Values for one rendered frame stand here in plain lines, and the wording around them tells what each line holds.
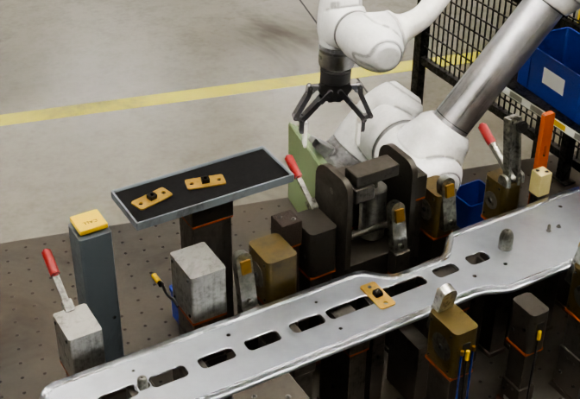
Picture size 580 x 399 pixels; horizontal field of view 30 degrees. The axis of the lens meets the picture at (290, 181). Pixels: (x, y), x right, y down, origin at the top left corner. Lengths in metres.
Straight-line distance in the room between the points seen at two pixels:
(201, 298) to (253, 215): 0.87
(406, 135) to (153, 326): 0.78
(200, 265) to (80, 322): 0.26
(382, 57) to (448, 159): 0.39
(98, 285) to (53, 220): 2.00
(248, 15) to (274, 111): 1.04
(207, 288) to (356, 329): 0.31
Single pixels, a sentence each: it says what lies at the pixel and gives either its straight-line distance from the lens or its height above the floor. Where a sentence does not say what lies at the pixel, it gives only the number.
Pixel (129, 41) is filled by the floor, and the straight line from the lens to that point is 5.60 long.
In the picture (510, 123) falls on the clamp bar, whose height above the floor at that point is 1.21.
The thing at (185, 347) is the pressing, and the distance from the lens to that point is 2.15.
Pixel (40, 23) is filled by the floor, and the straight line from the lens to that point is 5.86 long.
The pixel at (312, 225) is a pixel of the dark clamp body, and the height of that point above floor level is 1.08.
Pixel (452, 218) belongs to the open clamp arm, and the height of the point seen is 1.01.
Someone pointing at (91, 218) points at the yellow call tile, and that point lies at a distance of 2.24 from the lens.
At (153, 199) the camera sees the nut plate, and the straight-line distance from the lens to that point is 2.27.
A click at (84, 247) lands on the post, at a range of 2.22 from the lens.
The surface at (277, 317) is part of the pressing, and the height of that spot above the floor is 1.00.
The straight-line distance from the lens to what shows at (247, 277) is 2.22.
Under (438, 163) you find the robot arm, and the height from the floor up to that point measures 1.03.
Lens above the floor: 2.44
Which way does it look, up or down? 33 degrees down
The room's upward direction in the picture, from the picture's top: straight up
